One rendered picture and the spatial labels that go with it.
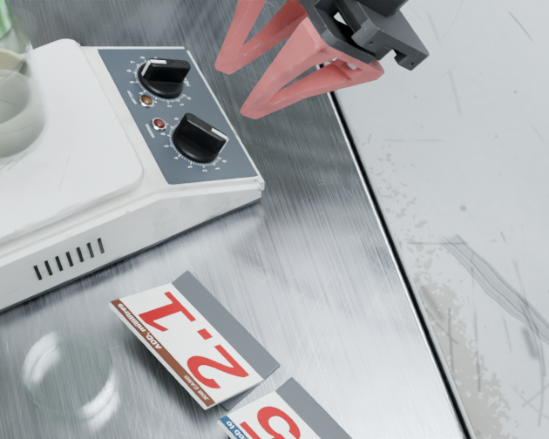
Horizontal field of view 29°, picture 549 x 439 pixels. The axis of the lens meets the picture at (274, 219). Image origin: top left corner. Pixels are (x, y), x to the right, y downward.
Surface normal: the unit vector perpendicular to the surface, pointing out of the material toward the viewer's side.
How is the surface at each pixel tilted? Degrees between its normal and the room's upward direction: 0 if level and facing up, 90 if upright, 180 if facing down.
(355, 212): 0
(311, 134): 0
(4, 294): 90
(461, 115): 0
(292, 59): 61
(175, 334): 40
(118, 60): 30
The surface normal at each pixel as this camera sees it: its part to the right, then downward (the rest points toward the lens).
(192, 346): 0.48, -0.74
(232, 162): 0.46, -0.61
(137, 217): 0.45, 0.79
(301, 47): -0.78, 0.11
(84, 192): 0.01, -0.47
